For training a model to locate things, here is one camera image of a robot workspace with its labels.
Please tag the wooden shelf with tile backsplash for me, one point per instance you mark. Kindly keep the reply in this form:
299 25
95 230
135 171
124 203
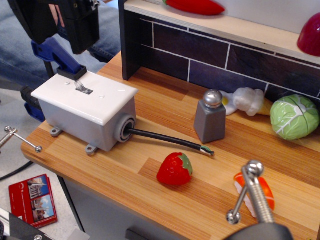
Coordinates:
215 51

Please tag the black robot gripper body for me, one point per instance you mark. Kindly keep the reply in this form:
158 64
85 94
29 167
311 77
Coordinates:
75 9

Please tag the blue bar clamp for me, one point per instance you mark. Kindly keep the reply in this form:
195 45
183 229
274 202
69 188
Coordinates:
51 51

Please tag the red picture box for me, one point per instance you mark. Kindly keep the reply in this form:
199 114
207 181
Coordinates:
32 201

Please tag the metal clamp screw right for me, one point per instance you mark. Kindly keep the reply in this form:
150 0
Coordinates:
251 173

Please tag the red toy strawberry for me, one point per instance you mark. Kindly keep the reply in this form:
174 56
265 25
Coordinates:
175 170

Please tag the dark red toy vegetable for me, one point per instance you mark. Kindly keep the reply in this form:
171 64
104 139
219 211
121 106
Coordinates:
309 38

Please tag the white toy ice cream cone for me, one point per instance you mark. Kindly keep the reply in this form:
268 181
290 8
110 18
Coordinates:
252 102

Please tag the grey electrical switch box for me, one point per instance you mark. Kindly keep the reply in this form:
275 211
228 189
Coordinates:
99 118

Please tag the toy salmon sushi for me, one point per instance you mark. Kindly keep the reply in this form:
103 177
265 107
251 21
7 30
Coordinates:
239 183

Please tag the clear light switch toggle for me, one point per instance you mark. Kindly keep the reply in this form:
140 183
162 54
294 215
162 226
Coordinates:
80 87

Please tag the green toy cabbage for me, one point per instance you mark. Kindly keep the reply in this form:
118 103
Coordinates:
294 117

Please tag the grey salt shaker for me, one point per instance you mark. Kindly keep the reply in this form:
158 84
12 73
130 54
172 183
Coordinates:
210 118

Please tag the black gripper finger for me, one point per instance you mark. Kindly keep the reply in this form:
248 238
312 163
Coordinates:
36 18
82 31

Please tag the blue denim cloth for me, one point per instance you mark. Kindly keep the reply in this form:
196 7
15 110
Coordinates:
19 65

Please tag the red toy chili pepper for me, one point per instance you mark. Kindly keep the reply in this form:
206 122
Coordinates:
201 7

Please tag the toy fried egg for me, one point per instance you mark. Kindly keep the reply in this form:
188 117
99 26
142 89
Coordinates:
227 101

